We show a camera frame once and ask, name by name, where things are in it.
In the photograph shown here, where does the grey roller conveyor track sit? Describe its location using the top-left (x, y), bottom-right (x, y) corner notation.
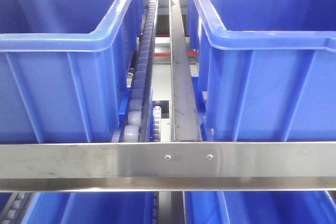
top-left (111, 0), bottom-right (159, 143)

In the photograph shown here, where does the lower blue bin right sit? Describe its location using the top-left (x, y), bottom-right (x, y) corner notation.
top-left (185, 191), bottom-right (335, 223)

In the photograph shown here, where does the large blue bin right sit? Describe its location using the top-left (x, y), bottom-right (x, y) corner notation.
top-left (190, 0), bottom-right (335, 141)

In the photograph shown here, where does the large blue bin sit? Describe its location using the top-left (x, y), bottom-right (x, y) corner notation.
top-left (190, 0), bottom-right (335, 141)
top-left (1, 0), bottom-right (146, 144)

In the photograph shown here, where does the large blue bin left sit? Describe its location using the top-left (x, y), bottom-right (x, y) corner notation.
top-left (1, 0), bottom-right (146, 144)

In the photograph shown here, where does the lower blue bin left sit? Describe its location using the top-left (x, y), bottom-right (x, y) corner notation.
top-left (0, 191), bottom-right (155, 224)

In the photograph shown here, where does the steel divider rail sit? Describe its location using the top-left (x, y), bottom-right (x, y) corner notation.
top-left (169, 0), bottom-right (202, 142)

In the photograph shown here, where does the steel shelf front rail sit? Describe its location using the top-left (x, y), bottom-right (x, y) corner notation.
top-left (1, 142), bottom-right (335, 192)

